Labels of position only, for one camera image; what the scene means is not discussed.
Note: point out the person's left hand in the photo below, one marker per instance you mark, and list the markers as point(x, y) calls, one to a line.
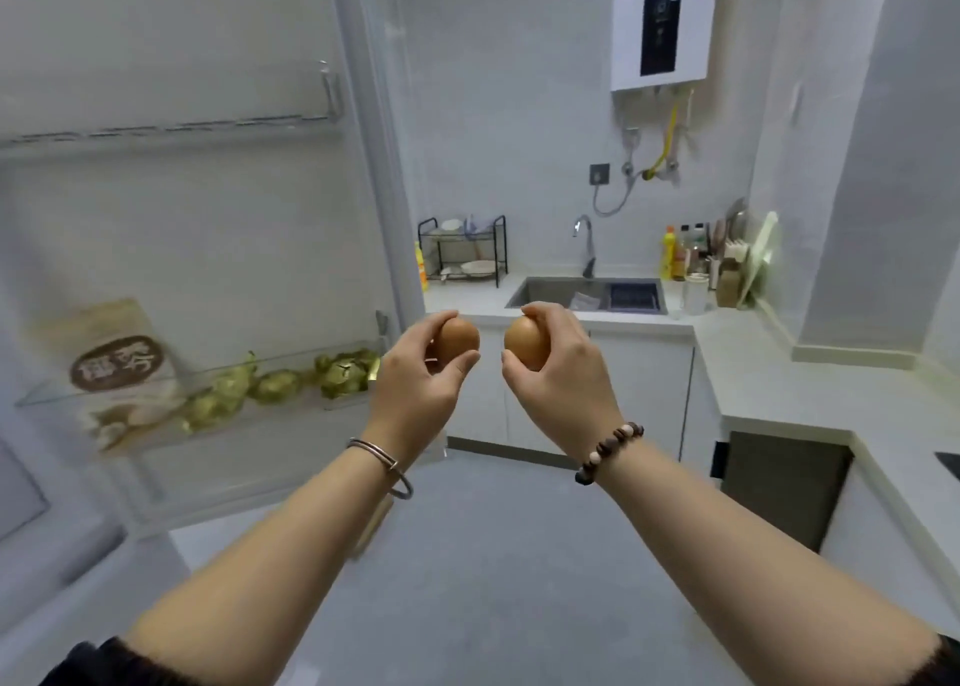
point(409, 400)

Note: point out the person's right hand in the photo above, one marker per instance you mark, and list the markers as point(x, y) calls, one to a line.
point(570, 393)

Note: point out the brown egg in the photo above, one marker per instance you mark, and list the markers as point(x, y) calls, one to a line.
point(459, 340)
point(525, 342)

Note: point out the white refrigerator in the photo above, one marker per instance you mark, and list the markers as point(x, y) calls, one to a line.
point(187, 243)

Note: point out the coconut snack pouch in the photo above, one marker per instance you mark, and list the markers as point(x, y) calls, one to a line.
point(112, 363)

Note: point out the person's left forearm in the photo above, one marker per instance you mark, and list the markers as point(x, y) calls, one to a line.
point(277, 580)

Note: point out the person's black left sleeve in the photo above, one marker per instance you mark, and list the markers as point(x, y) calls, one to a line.
point(97, 670)

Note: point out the person's black sleeve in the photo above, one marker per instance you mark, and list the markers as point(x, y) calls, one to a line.
point(97, 670)
point(946, 667)

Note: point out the person's black right sleeve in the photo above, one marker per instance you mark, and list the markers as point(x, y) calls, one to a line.
point(946, 667)

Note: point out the silver bangle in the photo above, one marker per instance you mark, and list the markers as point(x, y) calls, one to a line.
point(390, 464)

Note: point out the white kitchen base cabinet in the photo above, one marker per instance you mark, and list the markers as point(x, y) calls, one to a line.
point(645, 393)

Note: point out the translucent plastic bag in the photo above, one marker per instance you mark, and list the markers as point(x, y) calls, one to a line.
point(585, 301)

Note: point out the steel kitchen sink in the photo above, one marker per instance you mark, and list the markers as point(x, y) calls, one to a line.
point(544, 294)

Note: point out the small yellow bottle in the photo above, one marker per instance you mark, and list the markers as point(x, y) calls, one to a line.
point(422, 267)

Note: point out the chrome sink faucet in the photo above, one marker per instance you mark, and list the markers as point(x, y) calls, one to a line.
point(589, 246)

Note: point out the white bowl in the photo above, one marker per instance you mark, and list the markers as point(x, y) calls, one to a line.
point(451, 225)
point(478, 267)

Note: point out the white cup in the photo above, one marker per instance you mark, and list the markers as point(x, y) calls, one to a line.
point(694, 295)

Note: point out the yellow detergent bottle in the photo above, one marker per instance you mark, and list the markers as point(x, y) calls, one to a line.
point(667, 258)

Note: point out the brown condiment bottle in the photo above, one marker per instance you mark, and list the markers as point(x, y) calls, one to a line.
point(681, 258)

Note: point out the wooden knife block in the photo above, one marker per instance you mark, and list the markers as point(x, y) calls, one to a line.
point(727, 286)

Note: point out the dark cap condiment bottle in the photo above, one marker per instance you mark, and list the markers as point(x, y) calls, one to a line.
point(699, 246)

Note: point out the brown eggs in door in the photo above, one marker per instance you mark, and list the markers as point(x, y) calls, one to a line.
point(150, 134)

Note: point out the black wall outlet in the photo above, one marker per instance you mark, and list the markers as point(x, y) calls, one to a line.
point(599, 174)

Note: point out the white wall water heater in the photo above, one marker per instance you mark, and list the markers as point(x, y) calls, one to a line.
point(664, 25)

